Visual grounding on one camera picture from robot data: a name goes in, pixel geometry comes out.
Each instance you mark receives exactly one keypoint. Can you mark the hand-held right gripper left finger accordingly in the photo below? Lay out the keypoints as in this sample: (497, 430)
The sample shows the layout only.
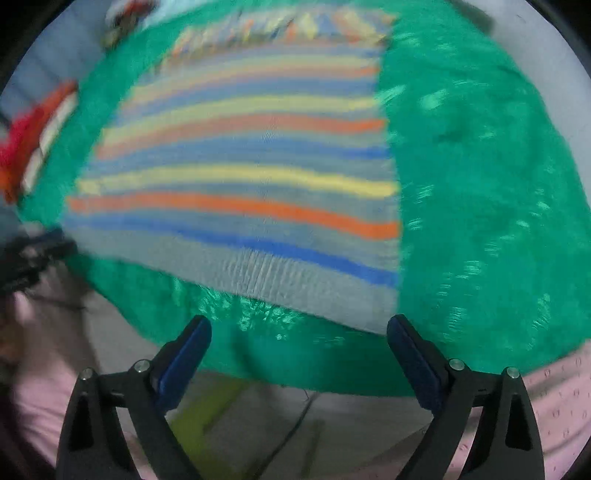
(184, 364)

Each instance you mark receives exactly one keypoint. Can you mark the pile of mixed laundry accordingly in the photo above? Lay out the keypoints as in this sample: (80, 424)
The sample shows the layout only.
(129, 18)

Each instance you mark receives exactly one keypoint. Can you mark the pink patterned cloth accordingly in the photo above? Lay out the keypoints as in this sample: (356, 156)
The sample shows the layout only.
(554, 415)

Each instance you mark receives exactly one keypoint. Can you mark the red folded garment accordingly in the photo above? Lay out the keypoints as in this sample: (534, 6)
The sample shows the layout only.
(21, 134)

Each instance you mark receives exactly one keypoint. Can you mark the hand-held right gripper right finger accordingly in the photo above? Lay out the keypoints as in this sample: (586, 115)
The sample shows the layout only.
(415, 364)

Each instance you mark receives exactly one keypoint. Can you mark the orange folded garment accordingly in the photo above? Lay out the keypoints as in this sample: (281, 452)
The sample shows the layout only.
(57, 97)

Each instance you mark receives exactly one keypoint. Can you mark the blue-grey curtain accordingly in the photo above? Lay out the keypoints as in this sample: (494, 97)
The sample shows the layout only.
(60, 64)

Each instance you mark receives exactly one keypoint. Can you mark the white folded garment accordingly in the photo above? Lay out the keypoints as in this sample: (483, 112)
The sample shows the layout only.
(48, 138)

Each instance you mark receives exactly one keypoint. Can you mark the striped knit sweater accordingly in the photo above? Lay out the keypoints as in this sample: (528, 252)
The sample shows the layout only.
(240, 184)

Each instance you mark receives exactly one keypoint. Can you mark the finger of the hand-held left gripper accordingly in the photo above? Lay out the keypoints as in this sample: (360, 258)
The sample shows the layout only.
(55, 249)

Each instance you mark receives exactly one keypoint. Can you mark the green floral blanket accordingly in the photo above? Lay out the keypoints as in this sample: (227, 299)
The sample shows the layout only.
(485, 207)

